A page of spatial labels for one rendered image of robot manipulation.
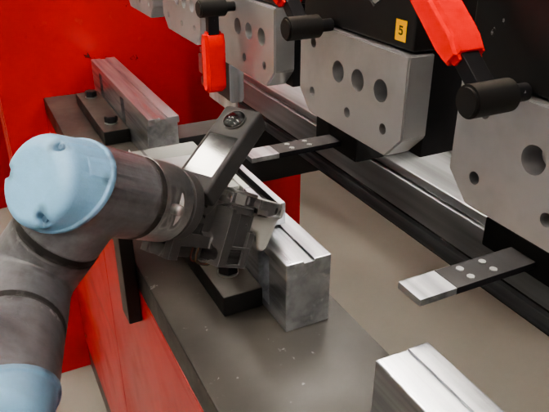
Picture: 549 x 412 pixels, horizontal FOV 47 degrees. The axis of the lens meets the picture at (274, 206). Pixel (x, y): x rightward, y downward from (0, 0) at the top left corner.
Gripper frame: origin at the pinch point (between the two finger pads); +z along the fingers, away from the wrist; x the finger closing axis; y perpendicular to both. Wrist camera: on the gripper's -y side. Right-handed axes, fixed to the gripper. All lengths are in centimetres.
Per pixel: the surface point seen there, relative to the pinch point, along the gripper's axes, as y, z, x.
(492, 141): -8.1, -29.3, 29.6
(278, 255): 5.3, -2.3, 3.7
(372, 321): 33, 143, -32
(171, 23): -19.9, -2.1, -22.2
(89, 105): -9, 34, -74
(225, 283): 11.2, 0.4, -4.0
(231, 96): -12.0, -0.2, -10.5
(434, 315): 25, 157, -15
